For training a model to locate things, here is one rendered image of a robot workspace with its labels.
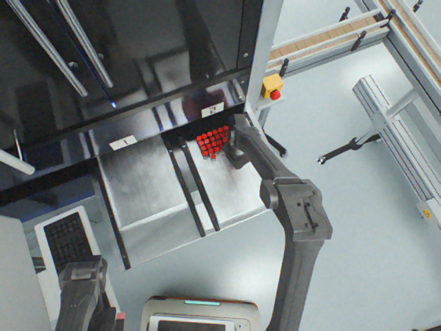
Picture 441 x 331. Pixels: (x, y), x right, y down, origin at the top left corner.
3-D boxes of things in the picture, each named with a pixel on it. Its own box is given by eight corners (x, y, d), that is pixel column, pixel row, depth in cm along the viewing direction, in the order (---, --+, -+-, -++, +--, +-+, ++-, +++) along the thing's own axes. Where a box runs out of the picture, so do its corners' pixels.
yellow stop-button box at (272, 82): (255, 85, 126) (258, 74, 120) (272, 78, 127) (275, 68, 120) (264, 101, 124) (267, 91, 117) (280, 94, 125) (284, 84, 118)
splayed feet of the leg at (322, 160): (314, 157, 219) (320, 150, 206) (377, 132, 225) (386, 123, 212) (320, 167, 217) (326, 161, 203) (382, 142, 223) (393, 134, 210)
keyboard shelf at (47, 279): (16, 235, 125) (12, 234, 123) (84, 205, 129) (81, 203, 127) (47, 352, 113) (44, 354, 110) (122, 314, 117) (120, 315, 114)
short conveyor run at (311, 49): (246, 96, 138) (249, 75, 123) (231, 67, 142) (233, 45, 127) (381, 46, 147) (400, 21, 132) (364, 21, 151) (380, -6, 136)
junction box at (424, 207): (415, 204, 163) (426, 201, 155) (423, 201, 164) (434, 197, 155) (428, 226, 160) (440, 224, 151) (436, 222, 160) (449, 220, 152)
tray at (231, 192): (186, 143, 127) (185, 140, 124) (245, 121, 130) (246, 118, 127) (218, 223, 117) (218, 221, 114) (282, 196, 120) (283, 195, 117)
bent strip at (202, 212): (191, 196, 120) (190, 192, 115) (198, 192, 121) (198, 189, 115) (205, 230, 116) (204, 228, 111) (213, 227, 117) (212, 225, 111)
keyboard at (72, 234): (43, 227, 124) (40, 226, 121) (78, 211, 126) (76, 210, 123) (75, 329, 113) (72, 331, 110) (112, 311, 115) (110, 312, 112)
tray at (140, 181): (95, 149, 126) (92, 147, 122) (158, 127, 129) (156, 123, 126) (120, 230, 116) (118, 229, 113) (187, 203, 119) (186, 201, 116)
